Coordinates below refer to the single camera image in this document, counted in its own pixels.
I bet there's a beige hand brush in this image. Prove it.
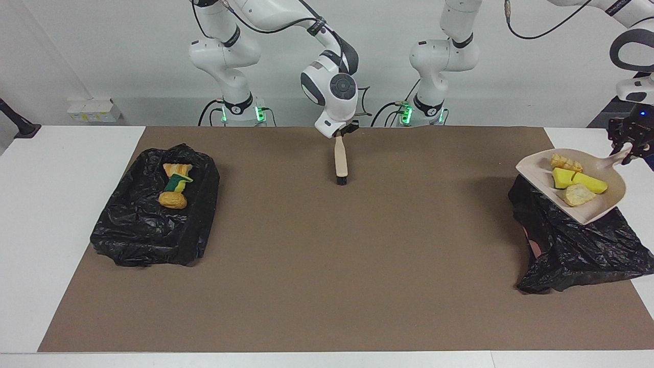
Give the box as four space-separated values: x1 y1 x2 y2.
334 134 349 186

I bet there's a plain yellow sponge piece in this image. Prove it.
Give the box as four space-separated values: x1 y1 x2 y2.
572 172 609 194

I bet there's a pale ridged bread piece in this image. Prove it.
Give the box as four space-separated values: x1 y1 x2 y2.
564 183 597 207
550 154 583 173

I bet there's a beige plastic dustpan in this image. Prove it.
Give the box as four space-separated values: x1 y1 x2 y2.
515 143 634 225

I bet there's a brown bread roll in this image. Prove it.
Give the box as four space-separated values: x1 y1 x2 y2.
158 191 188 210

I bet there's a crumpled black bag lined bin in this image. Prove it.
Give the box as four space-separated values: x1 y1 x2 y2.
508 174 654 295

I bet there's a boxy black bag lined bin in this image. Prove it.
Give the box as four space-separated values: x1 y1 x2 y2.
90 144 221 268

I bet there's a brown table mat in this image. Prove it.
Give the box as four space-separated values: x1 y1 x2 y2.
38 126 654 353

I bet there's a white power strip box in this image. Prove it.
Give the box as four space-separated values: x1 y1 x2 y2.
67 98 123 123

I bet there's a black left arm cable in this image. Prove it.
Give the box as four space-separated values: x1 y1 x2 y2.
503 0 609 40

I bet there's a black right base cable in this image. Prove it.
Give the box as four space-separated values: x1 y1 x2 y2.
198 100 225 127

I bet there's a black stand post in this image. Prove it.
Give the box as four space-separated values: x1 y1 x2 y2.
0 98 41 139

